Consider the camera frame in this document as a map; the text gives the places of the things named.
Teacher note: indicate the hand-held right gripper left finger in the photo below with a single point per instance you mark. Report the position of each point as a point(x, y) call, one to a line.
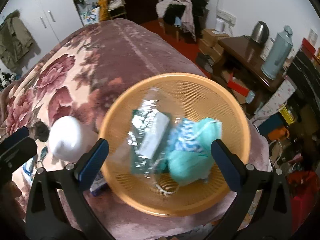
point(93, 161)

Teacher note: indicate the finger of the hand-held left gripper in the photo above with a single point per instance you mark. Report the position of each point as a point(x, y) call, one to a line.
point(15, 155)
point(17, 133)

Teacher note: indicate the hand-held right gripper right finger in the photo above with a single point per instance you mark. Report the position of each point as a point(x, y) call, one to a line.
point(228, 166)

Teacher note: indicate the light blue small packet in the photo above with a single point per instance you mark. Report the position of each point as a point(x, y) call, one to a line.
point(28, 167)

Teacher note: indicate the teal face mask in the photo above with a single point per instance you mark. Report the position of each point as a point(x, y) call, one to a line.
point(190, 165)

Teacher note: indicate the blue white striped cloth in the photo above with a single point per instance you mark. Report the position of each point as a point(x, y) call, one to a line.
point(182, 140)

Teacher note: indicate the green scouring pad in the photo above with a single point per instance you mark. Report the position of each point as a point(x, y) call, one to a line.
point(147, 130)

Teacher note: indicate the yellow plastic mesh basket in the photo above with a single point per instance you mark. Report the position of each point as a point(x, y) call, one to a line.
point(190, 90)

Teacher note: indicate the white labelled plastic jar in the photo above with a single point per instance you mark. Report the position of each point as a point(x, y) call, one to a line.
point(66, 137)

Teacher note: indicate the panda plush toy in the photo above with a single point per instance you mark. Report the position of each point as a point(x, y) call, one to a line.
point(5, 78)

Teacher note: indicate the red bag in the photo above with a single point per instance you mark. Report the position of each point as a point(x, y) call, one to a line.
point(300, 192)

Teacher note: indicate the olive green jacket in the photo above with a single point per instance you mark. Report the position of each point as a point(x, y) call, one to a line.
point(12, 37)

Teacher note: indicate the floral printed blanket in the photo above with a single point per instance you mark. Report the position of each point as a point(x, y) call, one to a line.
point(112, 55)

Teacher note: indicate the brown wooden desk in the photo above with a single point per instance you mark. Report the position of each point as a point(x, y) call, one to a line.
point(240, 52)

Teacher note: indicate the black marble cabinet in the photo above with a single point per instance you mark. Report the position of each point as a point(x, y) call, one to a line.
point(305, 75)

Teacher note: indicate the teal thermos flask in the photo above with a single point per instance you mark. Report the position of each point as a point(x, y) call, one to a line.
point(277, 55)

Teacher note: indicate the white canister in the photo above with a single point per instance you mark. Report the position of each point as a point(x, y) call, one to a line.
point(266, 50)

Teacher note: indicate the stack of cardboard boxes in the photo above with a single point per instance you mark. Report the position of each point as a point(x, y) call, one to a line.
point(210, 40)

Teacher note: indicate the steel kettle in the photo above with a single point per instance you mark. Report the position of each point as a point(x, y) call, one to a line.
point(260, 32)

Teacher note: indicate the printed shopping bag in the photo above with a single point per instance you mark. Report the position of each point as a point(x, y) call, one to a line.
point(90, 16)

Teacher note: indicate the white wardrobe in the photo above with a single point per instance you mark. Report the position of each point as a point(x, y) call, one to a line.
point(57, 0)

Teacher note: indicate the white cup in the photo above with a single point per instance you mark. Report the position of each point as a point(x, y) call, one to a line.
point(220, 25)

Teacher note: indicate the red box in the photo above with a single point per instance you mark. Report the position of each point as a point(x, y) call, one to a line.
point(308, 46)

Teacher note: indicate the yellow bag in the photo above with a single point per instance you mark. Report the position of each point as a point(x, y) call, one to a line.
point(103, 10)

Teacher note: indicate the wooden trolley shelf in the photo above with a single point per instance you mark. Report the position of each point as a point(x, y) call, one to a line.
point(117, 12)

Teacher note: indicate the dark wooden door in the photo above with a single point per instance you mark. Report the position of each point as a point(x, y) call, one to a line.
point(140, 2)

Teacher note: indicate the white wall socket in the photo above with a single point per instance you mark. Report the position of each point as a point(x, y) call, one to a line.
point(230, 18)

